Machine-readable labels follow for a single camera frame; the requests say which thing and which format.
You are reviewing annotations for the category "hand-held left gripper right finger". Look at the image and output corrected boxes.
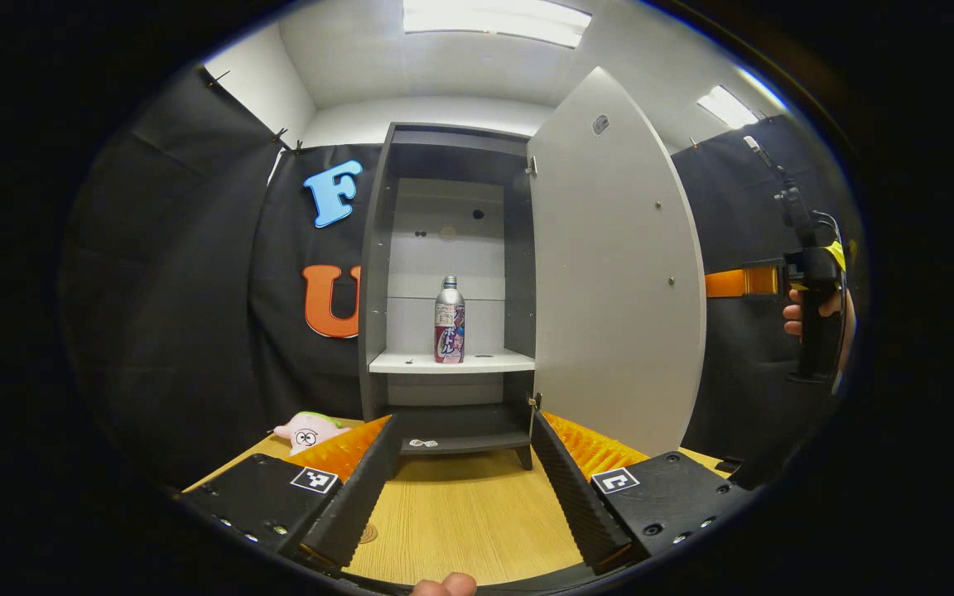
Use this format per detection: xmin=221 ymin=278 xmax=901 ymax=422
xmin=531 ymin=411 xmax=755 ymax=576

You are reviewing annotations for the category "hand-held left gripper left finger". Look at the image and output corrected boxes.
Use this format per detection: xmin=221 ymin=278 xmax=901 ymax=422
xmin=181 ymin=414 xmax=402 ymax=576

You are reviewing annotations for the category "beige cabinet door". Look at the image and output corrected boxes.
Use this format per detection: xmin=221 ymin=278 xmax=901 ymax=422
xmin=527 ymin=66 xmax=708 ymax=458

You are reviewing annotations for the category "silver bottle with purple label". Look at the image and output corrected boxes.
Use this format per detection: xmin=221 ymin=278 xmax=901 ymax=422
xmin=434 ymin=276 xmax=466 ymax=365

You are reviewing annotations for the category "dark grey cabinet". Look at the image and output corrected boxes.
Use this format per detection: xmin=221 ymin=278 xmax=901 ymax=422
xmin=359 ymin=123 xmax=537 ymax=471

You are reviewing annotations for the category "white cabinet shelf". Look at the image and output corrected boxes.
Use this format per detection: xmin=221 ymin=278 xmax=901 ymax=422
xmin=369 ymin=349 xmax=536 ymax=375

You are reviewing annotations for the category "pink star plush toy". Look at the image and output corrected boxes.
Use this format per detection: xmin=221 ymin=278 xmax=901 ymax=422
xmin=274 ymin=411 xmax=354 ymax=456

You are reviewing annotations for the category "ceiling light panel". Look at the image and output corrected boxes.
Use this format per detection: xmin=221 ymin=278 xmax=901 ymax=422
xmin=402 ymin=0 xmax=592 ymax=48
xmin=696 ymin=85 xmax=764 ymax=131

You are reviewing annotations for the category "black backdrop cloth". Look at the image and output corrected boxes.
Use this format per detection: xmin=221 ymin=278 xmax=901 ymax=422
xmin=63 ymin=66 xmax=859 ymax=489

